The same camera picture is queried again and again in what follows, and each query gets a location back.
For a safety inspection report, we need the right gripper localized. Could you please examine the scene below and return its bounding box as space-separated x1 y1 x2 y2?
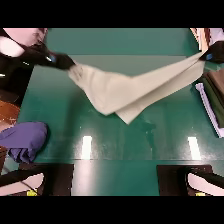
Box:
199 40 224 65

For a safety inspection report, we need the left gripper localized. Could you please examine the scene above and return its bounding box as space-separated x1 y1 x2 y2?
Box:
48 52 77 71

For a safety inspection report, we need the brown garment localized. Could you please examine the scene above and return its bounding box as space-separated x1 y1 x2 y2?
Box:
204 68 224 98

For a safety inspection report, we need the purple garment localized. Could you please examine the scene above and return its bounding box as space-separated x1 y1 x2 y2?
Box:
0 121 50 165

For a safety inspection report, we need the black cable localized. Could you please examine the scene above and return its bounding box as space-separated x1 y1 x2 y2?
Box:
19 179 38 196

